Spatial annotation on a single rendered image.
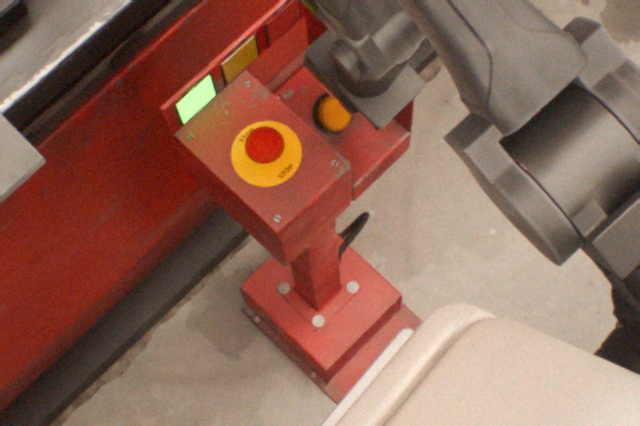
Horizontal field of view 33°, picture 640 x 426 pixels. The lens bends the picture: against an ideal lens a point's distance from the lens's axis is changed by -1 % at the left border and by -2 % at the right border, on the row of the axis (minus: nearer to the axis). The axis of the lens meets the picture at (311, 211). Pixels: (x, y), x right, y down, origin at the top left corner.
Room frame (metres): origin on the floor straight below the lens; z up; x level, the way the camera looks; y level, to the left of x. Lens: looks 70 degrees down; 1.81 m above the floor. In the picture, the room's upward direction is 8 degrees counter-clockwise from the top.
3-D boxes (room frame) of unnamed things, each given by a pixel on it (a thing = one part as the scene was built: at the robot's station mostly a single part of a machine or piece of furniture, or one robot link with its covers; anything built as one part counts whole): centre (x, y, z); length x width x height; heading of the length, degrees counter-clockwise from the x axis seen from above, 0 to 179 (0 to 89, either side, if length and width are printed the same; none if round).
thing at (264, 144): (0.44, 0.04, 0.79); 0.04 x 0.04 x 0.04
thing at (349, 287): (0.47, 0.01, 0.13); 0.10 x 0.10 x 0.01; 37
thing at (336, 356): (0.45, -0.01, 0.06); 0.25 x 0.20 x 0.12; 37
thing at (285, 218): (0.47, 0.01, 0.75); 0.20 x 0.16 x 0.18; 127
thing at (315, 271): (0.47, 0.01, 0.39); 0.05 x 0.05 x 0.54; 37
